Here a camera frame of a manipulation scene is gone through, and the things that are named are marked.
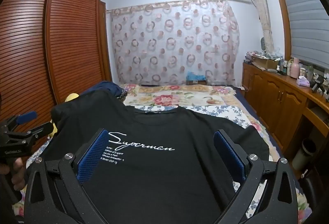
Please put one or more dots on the navy folded garment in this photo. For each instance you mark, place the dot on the navy folded garment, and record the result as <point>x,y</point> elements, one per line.
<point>110,88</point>

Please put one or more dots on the small cardboard box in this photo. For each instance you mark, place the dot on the small cardboard box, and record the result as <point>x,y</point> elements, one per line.
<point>198,82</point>

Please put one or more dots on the small white fan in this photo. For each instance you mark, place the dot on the small white fan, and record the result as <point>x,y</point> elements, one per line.
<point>263,44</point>

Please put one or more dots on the blue plastic bag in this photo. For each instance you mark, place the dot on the blue plastic bag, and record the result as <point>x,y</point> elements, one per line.
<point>194,77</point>

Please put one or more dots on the floral fabric pile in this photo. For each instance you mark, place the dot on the floral fabric pile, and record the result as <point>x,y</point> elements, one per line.
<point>252,55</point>

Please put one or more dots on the purple tissue pack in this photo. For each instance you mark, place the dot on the purple tissue pack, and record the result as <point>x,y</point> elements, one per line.
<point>302,80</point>

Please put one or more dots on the red floral blanket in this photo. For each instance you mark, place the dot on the red floral blanket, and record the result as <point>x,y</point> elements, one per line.
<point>164,98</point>

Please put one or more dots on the pink bottle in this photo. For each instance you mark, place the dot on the pink bottle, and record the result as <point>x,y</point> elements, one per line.
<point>295,68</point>

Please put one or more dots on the dark patterned folded garment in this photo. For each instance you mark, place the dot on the dark patterned folded garment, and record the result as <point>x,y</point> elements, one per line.
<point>123,94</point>

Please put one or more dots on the group of toiletry bottles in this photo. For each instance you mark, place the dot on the group of toiletry bottles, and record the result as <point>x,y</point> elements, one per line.
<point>282,66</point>

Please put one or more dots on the blue floral bed cover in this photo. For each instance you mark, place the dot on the blue floral bed cover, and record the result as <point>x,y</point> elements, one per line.
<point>226,114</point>

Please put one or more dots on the black handheld device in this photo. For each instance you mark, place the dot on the black handheld device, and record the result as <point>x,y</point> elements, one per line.
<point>317,82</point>

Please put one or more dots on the wooden sideboard cabinet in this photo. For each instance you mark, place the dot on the wooden sideboard cabinet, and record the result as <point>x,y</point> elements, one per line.
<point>272,93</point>

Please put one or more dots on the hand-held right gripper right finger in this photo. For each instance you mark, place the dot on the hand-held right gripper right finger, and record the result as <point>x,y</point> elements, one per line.
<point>228,154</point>

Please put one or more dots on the pink floral bed sheet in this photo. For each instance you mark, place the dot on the pink floral bed sheet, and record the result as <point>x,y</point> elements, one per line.
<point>259,131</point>

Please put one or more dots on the wooden slatted wardrobe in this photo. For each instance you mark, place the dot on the wooden slatted wardrobe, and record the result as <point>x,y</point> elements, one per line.
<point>72,34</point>

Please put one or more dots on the large flat cardboard box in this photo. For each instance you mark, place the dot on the large flat cardboard box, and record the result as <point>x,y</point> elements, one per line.
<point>264,62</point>

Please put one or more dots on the beige tied curtain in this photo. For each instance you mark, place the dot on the beige tied curtain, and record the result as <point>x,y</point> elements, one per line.
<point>267,26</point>

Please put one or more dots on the person's left hand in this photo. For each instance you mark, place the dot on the person's left hand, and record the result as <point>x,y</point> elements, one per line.
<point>18,170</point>

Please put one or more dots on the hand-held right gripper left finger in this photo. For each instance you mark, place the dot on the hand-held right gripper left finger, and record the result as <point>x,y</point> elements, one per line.
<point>92,152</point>

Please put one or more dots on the black printed t-shirt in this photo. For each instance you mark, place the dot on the black printed t-shirt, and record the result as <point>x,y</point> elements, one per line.
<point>154,175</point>

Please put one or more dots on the circle-patterned sheer curtain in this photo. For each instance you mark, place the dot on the circle-patterned sheer curtain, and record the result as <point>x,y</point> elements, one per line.
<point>167,41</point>

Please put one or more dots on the yellow plush toy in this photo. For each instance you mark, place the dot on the yellow plush toy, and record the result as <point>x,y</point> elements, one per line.
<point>72,97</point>

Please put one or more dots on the grey window blind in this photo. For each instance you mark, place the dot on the grey window blind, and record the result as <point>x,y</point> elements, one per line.
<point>303,21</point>

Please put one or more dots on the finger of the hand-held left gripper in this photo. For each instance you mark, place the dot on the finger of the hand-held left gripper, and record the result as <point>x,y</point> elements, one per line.
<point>42,129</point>
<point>27,116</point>

